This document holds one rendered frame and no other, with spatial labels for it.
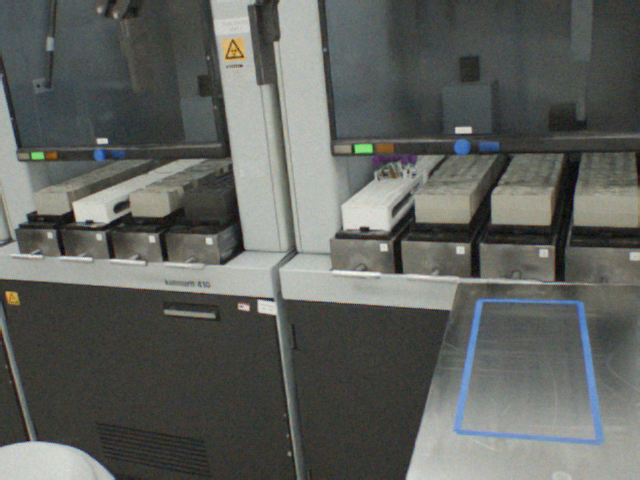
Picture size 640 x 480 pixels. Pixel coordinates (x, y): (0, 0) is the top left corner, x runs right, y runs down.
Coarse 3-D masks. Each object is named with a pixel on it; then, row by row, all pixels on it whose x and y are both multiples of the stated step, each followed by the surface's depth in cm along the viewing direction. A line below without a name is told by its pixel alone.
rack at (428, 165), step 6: (420, 156) 183; (426, 156) 182; (432, 156) 181; (438, 156) 180; (444, 156) 194; (420, 162) 176; (426, 162) 175; (432, 162) 174; (438, 162) 179; (444, 162) 190; (420, 168) 169; (426, 168) 168; (432, 168) 173; (438, 168) 184; (426, 174) 168; (432, 174) 184; (426, 180) 168
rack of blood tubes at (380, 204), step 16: (416, 176) 162; (368, 192) 152; (384, 192) 150; (400, 192) 149; (416, 192) 162; (352, 208) 142; (368, 208) 140; (384, 208) 139; (400, 208) 157; (352, 224) 143; (368, 224) 142; (384, 224) 140
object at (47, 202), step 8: (40, 192) 178; (48, 192) 177; (56, 192) 176; (64, 192) 175; (72, 192) 176; (40, 200) 178; (48, 200) 177; (56, 200) 176; (64, 200) 175; (72, 200) 176; (40, 208) 179; (48, 208) 178; (56, 208) 177; (64, 208) 176; (72, 208) 176
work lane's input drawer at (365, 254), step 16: (400, 224) 145; (336, 240) 141; (352, 240) 140; (368, 240) 139; (384, 240) 137; (400, 240) 142; (336, 256) 142; (352, 256) 141; (368, 256) 140; (384, 256) 138; (336, 272) 139; (352, 272) 137; (368, 272) 136; (384, 272) 139
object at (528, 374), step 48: (480, 288) 107; (528, 288) 105; (576, 288) 103; (624, 288) 102; (480, 336) 92; (528, 336) 90; (576, 336) 89; (624, 336) 88; (432, 384) 81; (480, 384) 80; (528, 384) 79; (576, 384) 78; (624, 384) 77; (432, 432) 72; (480, 432) 71; (528, 432) 70; (576, 432) 70; (624, 432) 69
